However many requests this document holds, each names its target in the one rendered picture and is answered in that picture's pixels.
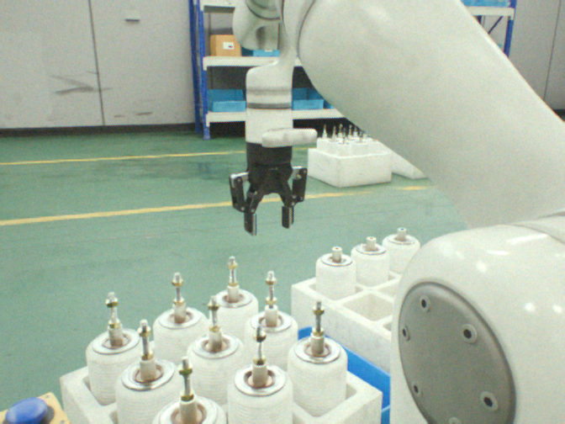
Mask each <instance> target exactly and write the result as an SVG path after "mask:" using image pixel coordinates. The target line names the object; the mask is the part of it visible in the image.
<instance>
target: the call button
mask: <svg viewBox="0 0 565 424"><path fill-rule="evenodd" d="M46 412H47V407H46V402H45V401H44V400H42V399H37V398H30V399H26V400H21V401H19V402H17V403H15V405H13V406H12V407H10V408H9V409H8V410H7V411H6V414H5V419H6V423H7V424H39V422H41V420H42V419H44V416H45V414H46Z"/></svg>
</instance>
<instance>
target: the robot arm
mask: <svg viewBox="0 0 565 424"><path fill-rule="evenodd" d="M233 30H234V35H235V38H236V40H237V42H238V44H239V45H240V46H243V47H245V48H246V49H250V50H276V49H278V50H280V55H279V57H278V58H277V61H276V62H274V63H272V64H270V65H266V66H258V67H254V68H252V70H249V71H248V72H247V75H246V106H247V109H246V162H247V167H246V171H245V173H242V174H237V175H235V174H233V173H232V174H230V176H229V177H228V178H230V192H231V198H232V205H233V208H234V209H237V210H238V211H240V212H244V228H245V230H246V231H247V233H248V234H251V236H256V215H255V212H256V208H257V206H258V204H259V203H260V201H262V200H263V197H264V195H268V194H271V193H277V194H278V195H279V197H280V199H281V200H282V203H284V206H282V226H283V227H284V228H286V229H290V228H291V225H292V224H293V222H294V206H295V205H296V204H298V203H302V201H303V200H304V199H305V190H306V183H307V174H308V169H307V168H306V167H301V166H295V167H292V166H291V160H292V146H295V145H303V144H312V143H317V132H316V131H315V130H293V121H292V113H291V84H292V73H293V68H294V63H295V58H296V55H298V58H299V60H300V63H301V65H302V66H303V67H304V70H305V71H306V73H307V75H308V77H309V80H310V81H311V83H312V84H313V86H315V89H316V90H317V91H318V92H319V94H320V95H321V96H322V97H323V98H325V100H326V101H327V102H328V103H329V104H330V105H331V106H332V107H334V108H335V109H336V110H337V111H338V112H339V113H341V114H342V115H343V116H344V117H347V119H348V120H350V121H351V122H352V123H353V124H354V125H357V126H358V127H359V128H361V129H362V130H363V131H364V132H367V133H368V134H369V135H370V136H372V137H373V138H375V139H376V140H378V141H379V142H380V143H382V144H383V145H384V146H386V147H388V148H389V149H391V150H392V151H393V152H394V153H395V154H398V155H399V156H401V157H402V158H403V159H405V160H407V161H408V163H410V164H411V165H412V166H414V167H417V168H418V169H419V170H421V171H422V173H423V174H424V175H425V176H427V177H428V178H429V179H430V180H431V181H432V182H433V183H434V184H435V185H436V186H437V187H438V188H439V189H440V190H441V191H442V193H443V194H445V195H446V197H447V198H448V199H449V201H450V202H451V204H452V206H454V207H455V208H456V210H457V212H458V214H459V215H460V216H461V218H463V220H464V221H465V224H466V225H467V227H468V229H469V230H465V231H457V232H452V233H451V234H448V235H445V236H440V237H437V238H436V239H432V240H431V241H428V242H427V243H426V245H423V246H422V247H421V248H420V249H419V250H418V251H417V252H415V254H414V255H413V256H412V257H411V259H410V260H409V263H408V264H407V267H405V269H404V271H403V273H402V277H401V279H400V281H399V286H398V290H397V294H396V299H394V302H393V317H392V325H391V347H390V379H391V414H390V424H565V123H563V122H562V120H561V119H560V118H559V117H558V116H557V115H555V114H554V113H553V111H552V110H551V109H550V108H549V107H547V106H546V105H545V104H544V102H543V101H542V99H541V98H539V97H538V96H537V95H536V94H535V92H534V90H533V89H532V88H530V86H529V85H528V84H527V82H526V80H525V79H524V78H522V76H521V75H520V74H519V72H518V71H517V70H516V69H515V67H514V66H512V63H511V62H510V61H509V59H508V58H507V57H506V55H505V54H504V53H503V52H502V50H501V49H500V48H499V47H498V45H497V44H496V43H494V41H493V40H492V39H491V38H490V37H489V34H488V33H487V32H485V30H484V29H483V28H482V26H481V25H480V23H479V22H478V21H476V20H475V18H474V17H473V16H472V15H471V14H470V12H469V11H468V10H466V8H465V6H464V5H463V4H462V3H461V1H460V0H239V1H238V3H237V5H236V8H235V13H234V19H233ZM291 176H292V178H293V182H292V190H291V188H290V187H289V185H288V180H289V178H290V177H291ZM246 179H247V182H248V183H250V184H251V185H249V187H248V189H247V192H246V200H245V195H244V188H243V187H245V185H246ZM255 192H256V194H255Z"/></svg>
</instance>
